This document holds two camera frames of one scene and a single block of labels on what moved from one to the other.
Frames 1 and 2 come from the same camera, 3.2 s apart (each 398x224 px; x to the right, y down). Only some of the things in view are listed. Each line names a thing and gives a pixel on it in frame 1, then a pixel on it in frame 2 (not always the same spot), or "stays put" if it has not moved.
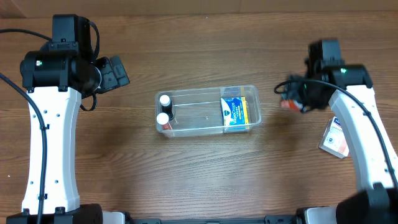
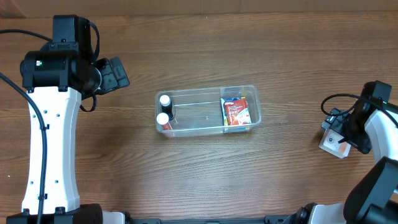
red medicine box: (290, 104) to (237, 112)
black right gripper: (298, 95) to (329, 121)
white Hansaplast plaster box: (334, 140) stays put
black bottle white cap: (166, 107) stays put
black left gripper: (109, 76) stays put
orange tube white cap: (162, 118) stays put
